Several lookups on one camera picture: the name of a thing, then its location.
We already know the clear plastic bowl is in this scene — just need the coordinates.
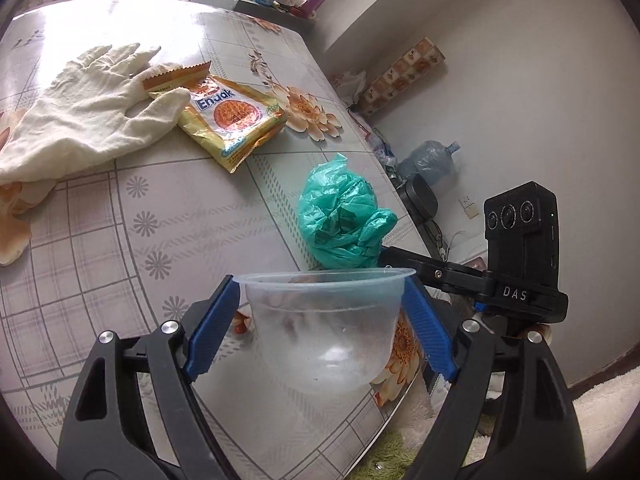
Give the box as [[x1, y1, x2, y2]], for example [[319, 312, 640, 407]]
[[235, 268, 416, 394]]

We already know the green plastic bag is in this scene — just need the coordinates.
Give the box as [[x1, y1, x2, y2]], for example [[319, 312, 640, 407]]
[[297, 154, 398, 270]]

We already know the black rice cooker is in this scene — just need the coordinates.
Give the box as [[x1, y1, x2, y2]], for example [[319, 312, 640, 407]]
[[396, 174, 438, 224]]

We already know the empty water jug on floor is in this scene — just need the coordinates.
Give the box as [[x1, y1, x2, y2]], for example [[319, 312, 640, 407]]
[[397, 140, 460, 186]]

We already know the yellow Enaak snack packet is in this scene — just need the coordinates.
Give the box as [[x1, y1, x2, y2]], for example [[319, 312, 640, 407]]
[[143, 63, 288, 174]]

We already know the white cloth glove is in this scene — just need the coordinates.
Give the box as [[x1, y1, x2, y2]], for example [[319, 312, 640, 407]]
[[1, 44, 190, 184]]

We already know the white plastic bag on floor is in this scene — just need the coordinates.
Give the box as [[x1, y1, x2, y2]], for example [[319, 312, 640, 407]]
[[332, 70, 367, 107]]

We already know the patterned tall box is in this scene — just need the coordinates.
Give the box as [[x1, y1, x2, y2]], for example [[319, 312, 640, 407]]
[[357, 37, 445, 116]]

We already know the black camera box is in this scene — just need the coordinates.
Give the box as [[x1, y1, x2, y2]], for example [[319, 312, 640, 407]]
[[484, 181, 560, 288]]

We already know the white wall socket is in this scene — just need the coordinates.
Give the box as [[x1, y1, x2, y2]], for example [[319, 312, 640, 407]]
[[459, 195, 480, 219]]

